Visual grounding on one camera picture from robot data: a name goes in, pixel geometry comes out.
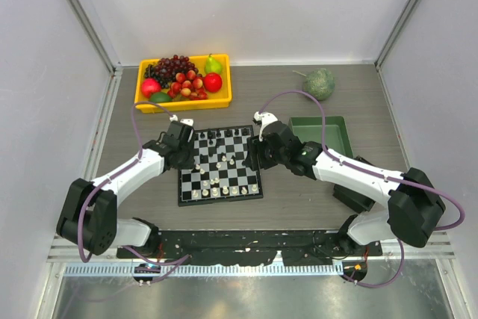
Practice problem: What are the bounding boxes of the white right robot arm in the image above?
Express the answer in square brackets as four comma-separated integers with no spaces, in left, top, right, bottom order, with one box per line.
[244,120,445,255]

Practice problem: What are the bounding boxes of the red apple right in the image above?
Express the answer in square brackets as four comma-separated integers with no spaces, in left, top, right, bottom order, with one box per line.
[203,72,223,93]

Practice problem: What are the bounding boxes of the red cherry cluster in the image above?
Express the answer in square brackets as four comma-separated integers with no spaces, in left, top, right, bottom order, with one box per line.
[167,70,208,101]

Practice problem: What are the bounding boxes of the red apple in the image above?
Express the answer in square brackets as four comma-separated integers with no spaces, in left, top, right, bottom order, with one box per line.
[140,78,162,99]
[203,72,223,93]

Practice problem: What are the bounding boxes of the green pear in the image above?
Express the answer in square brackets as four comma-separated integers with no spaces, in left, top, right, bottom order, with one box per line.
[204,54,223,75]

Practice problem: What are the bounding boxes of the green lime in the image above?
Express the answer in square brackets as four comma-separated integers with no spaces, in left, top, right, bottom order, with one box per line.
[149,92,172,103]

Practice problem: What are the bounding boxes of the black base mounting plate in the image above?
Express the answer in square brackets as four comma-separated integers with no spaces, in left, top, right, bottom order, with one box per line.
[117,229,382,267]

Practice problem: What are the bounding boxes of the dark red grape bunch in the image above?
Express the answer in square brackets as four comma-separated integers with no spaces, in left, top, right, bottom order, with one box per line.
[144,55,199,88]

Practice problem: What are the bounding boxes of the yellow plastic fruit bin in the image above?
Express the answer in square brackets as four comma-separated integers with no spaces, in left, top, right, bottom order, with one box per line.
[134,54,232,113]

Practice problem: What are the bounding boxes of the green round melon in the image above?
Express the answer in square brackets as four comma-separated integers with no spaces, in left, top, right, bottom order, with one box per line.
[294,68,335,101]

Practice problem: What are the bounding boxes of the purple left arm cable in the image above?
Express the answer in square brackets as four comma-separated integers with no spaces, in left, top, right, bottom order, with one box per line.
[78,102,195,283]

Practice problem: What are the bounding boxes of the black white chessboard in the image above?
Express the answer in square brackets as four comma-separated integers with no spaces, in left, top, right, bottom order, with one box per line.
[178,125,264,207]

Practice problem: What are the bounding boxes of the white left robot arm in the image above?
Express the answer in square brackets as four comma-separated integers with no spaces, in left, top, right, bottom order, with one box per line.
[56,117,194,262]

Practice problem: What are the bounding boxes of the green plastic tray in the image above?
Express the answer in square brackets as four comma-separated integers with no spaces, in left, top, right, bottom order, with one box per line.
[288,116,353,158]

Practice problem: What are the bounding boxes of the red apple left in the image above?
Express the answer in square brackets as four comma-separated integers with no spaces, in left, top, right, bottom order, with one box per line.
[140,78,162,99]

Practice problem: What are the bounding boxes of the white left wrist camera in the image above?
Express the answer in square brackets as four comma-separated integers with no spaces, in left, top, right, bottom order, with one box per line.
[169,114,194,127]

